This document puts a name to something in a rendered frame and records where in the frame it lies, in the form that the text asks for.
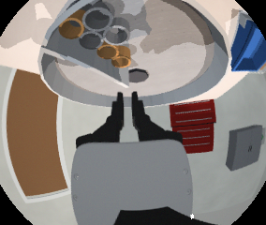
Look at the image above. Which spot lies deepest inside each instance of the blue crate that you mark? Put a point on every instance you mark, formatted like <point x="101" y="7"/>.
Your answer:
<point x="249" y="46"/>

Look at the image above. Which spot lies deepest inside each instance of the dark grey cylinder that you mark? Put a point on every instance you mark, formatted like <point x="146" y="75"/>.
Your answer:
<point x="117" y="39"/>
<point x="91" y="43"/>
<point x="95" y="25"/>

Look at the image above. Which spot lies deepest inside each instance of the bronze bushing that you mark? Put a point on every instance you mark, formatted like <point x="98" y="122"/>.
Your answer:
<point x="69" y="31"/>
<point x="123" y="59"/>
<point x="108" y="53"/>

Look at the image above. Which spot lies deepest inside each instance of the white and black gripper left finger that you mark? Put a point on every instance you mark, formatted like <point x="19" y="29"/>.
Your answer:
<point x="107" y="133"/>

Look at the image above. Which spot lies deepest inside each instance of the grey round turntable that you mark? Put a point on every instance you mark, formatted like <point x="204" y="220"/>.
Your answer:
<point x="171" y="48"/>

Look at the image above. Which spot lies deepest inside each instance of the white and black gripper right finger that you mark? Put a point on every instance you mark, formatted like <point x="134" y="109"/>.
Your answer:
<point x="148" y="130"/>

